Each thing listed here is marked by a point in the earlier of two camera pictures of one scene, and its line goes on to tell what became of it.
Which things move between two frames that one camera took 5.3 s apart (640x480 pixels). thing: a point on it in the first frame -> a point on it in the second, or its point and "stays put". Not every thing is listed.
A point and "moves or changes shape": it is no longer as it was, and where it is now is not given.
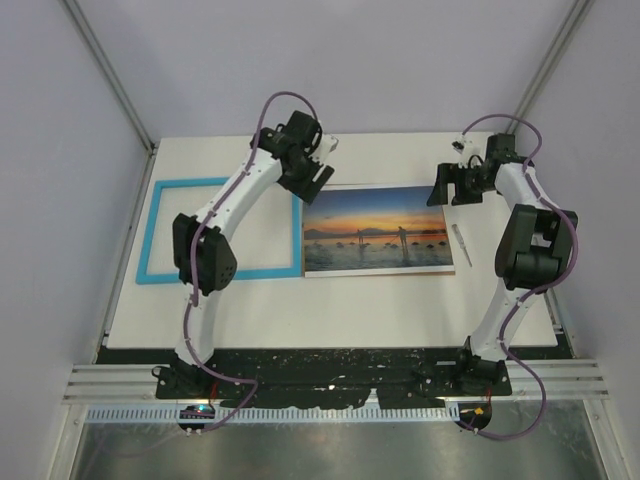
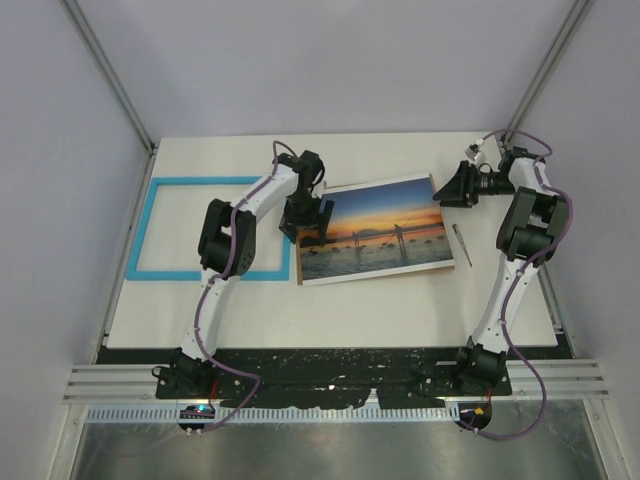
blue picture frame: [151, 229] moves or changes shape
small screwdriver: [461, 242] stays put
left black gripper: [307, 189] -> [293, 222]
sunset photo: [373, 230] stays put
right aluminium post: [572, 22] stays put
